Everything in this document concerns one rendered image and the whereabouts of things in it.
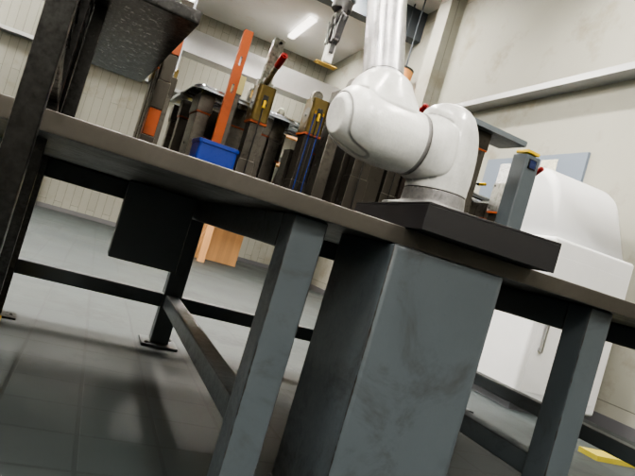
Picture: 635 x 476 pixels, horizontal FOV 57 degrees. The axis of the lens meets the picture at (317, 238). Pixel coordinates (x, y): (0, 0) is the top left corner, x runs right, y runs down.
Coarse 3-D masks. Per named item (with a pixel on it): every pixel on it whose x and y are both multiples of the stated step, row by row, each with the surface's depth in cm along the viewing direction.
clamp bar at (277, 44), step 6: (276, 42) 186; (282, 42) 185; (270, 48) 187; (276, 48) 186; (282, 48) 187; (270, 54) 186; (276, 54) 187; (270, 60) 187; (276, 60) 187; (264, 66) 188; (270, 66) 187; (264, 72) 187; (270, 84) 188
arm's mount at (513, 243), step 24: (384, 216) 138; (408, 216) 127; (432, 216) 121; (456, 216) 123; (456, 240) 124; (480, 240) 126; (504, 240) 128; (528, 240) 130; (528, 264) 131; (552, 264) 133
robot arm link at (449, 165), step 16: (432, 112) 141; (448, 112) 139; (464, 112) 140; (448, 128) 136; (464, 128) 138; (432, 144) 134; (448, 144) 136; (464, 144) 138; (432, 160) 135; (448, 160) 136; (464, 160) 138; (416, 176) 139; (432, 176) 137; (448, 176) 137; (464, 176) 139; (448, 192) 138; (464, 192) 140
